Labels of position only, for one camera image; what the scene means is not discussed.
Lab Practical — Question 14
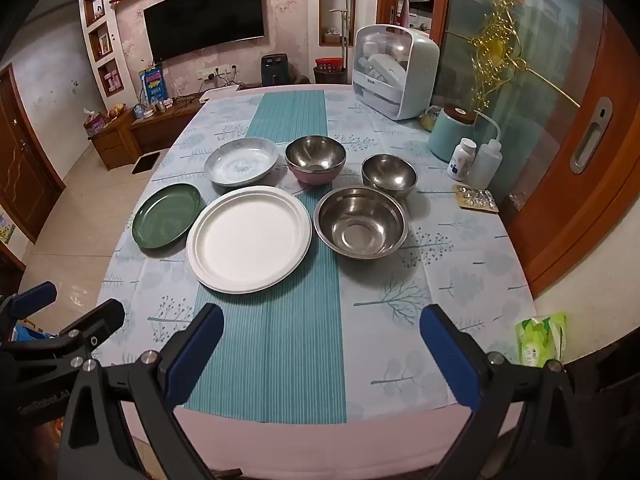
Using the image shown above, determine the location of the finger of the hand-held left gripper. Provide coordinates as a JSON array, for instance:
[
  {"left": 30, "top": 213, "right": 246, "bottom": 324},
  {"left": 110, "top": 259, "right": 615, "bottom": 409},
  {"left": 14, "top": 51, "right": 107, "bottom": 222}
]
[
  {"left": 0, "top": 281, "right": 58, "bottom": 322},
  {"left": 10, "top": 298, "right": 126, "bottom": 367}
]

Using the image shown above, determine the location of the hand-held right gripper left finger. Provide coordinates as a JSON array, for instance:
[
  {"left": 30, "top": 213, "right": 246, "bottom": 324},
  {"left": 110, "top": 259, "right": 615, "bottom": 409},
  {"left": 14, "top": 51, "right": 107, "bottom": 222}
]
[{"left": 59, "top": 303, "right": 225, "bottom": 480}]

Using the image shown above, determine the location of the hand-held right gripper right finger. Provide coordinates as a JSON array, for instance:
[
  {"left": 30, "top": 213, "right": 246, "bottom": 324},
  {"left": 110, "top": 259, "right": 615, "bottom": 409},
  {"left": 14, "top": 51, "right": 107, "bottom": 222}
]
[{"left": 419, "top": 303, "right": 590, "bottom": 480}]

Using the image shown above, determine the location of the green plate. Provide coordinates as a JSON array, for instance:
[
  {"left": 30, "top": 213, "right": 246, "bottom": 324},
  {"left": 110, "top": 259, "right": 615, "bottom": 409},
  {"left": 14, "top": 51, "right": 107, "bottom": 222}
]
[{"left": 132, "top": 183, "right": 206, "bottom": 251}]

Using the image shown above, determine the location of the large white plate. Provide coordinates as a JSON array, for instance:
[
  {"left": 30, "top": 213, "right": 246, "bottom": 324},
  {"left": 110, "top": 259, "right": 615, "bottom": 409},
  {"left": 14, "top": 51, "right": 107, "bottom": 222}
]
[{"left": 186, "top": 186, "right": 313, "bottom": 294}]

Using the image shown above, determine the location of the large stainless steel bowl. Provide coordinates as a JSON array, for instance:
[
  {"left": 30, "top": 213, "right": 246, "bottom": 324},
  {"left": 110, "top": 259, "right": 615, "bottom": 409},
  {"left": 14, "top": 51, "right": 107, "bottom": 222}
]
[{"left": 313, "top": 186, "right": 410, "bottom": 261}]

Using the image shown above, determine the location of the blue patterned white plate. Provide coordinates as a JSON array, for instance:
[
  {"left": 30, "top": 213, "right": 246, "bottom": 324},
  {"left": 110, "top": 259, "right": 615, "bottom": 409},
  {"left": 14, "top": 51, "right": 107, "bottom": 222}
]
[{"left": 203, "top": 136, "right": 280, "bottom": 189}]

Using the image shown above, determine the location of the green tissue pack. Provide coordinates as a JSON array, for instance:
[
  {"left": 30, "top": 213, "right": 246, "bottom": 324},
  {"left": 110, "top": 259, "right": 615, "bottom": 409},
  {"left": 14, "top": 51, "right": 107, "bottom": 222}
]
[{"left": 515, "top": 312, "right": 569, "bottom": 367}]

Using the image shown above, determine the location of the teal striped table runner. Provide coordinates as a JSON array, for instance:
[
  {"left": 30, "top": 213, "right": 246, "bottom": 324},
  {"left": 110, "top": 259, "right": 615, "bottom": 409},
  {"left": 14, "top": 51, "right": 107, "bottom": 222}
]
[{"left": 182, "top": 91, "right": 349, "bottom": 424}]

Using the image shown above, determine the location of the tree print tablecloth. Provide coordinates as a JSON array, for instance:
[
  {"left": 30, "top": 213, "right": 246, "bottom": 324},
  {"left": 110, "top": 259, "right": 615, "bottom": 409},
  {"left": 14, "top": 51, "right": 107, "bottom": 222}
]
[{"left": 96, "top": 85, "right": 537, "bottom": 426}]

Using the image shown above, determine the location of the wooden room door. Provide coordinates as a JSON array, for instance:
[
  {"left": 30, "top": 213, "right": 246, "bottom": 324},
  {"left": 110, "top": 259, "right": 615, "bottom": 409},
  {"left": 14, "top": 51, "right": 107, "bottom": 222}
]
[{"left": 0, "top": 63, "right": 66, "bottom": 244}]

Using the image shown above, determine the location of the foil blister pack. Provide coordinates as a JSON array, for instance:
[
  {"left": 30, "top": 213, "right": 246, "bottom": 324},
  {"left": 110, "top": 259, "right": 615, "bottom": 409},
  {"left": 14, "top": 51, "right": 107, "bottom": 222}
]
[{"left": 452, "top": 183, "right": 501, "bottom": 215}]

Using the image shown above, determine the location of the black floor mat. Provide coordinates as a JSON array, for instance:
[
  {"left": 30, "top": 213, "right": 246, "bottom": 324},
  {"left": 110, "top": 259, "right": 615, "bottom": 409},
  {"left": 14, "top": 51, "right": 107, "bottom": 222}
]
[{"left": 130, "top": 152, "right": 162, "bottom": 176}]

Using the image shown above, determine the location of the red tissue box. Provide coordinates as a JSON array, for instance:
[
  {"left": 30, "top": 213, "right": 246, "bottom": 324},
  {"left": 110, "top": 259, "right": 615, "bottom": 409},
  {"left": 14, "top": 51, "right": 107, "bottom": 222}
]
[{"left": 83, "top": 108, "right": 109, "bottom": 136}]

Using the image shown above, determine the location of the wooden sliding door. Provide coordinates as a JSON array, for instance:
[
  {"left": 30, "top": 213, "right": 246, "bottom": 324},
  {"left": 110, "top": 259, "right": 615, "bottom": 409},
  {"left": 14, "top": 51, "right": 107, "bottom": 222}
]
[{"left": 500, "top": 4, "right": 640, "bottom": 297}]

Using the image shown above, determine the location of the small stainless steel bowl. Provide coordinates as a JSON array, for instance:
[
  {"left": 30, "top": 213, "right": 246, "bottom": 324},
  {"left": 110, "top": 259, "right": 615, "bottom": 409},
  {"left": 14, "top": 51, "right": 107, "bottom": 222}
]
[{"left": 361, "top": 153, "right": 419, "bottom": 200}]

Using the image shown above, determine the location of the wooden television cabinet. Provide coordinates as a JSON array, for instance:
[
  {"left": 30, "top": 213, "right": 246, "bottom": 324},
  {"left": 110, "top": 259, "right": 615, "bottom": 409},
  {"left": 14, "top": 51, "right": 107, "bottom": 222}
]
[{"left": 90, "top": 91, "right": 212, "bottom": 171}]

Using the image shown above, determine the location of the clear squeeze bottle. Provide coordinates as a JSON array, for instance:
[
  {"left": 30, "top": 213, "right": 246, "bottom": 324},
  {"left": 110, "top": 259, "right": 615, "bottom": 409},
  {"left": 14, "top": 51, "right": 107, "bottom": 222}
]
[{"left": 467, "top": 110, "right": 504, "bottom": 190}]

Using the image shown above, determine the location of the white pill bottle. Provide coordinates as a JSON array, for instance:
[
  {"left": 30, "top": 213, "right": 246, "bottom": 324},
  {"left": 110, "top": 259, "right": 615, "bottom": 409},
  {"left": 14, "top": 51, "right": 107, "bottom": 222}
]
[{"left": 447, "top": 138, "right": 478, "bottom": 182}]

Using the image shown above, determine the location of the teal canister with brown lid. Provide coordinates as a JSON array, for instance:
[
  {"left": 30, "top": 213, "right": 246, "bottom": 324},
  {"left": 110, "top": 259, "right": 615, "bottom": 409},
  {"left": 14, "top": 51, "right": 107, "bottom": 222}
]
[{"left": 427, "top": 104, "right": 479, "bottom": 164}]

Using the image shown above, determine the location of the pink stainless steel bowl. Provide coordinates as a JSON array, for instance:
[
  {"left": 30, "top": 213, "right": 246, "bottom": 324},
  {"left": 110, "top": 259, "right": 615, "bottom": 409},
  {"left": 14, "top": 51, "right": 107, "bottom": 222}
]
[{"left": 284, "top": 135, "right": 348, "bottom": 189}]

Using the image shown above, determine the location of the blue detergent bag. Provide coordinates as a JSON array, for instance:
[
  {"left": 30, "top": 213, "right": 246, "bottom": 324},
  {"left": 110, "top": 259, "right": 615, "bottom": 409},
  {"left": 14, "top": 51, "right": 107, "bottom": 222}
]
[{"left": 138, "top": 64, "right": 168, "bottom": 106}]

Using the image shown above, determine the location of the white dish storage cabinet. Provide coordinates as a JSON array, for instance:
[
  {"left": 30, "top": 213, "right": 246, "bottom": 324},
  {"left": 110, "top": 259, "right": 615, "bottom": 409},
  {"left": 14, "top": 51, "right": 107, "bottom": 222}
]
[{"left": 352, "top": 24, "right": 441, "bottom": 121}]

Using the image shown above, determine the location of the black air fryer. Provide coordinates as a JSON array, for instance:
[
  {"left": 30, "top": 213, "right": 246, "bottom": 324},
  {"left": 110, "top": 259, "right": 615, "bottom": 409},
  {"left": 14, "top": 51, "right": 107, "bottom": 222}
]
[{"left": 260, "top": 53, "right": 290, "bottom": 88}]

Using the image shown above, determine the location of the red lidded container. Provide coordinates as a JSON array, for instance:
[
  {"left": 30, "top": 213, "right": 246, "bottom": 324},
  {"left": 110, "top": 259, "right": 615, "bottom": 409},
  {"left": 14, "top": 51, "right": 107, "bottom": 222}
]
[{"left": 313, "top": 57, "right": 346, "bottom": 85}]

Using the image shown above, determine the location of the metal sliding door handle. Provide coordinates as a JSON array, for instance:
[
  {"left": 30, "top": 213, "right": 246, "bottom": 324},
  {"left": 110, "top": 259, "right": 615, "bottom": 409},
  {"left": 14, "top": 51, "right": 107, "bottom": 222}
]
[{"left": 569, "top": 97, "right": 614, "bottom": 175}]

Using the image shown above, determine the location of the gold wire ornament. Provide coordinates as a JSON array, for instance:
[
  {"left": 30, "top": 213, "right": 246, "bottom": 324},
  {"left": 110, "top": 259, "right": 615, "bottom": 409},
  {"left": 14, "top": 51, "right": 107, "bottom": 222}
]
[{"left": 467, "top": 0, "right": 582, "bottom": 111}]

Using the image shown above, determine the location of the black wall television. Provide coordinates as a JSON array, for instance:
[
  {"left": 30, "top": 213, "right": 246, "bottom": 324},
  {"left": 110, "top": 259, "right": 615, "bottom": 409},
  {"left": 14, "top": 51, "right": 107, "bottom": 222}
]
[{"left": 143, "top": 0, "right": 266, "bottom": 64}]

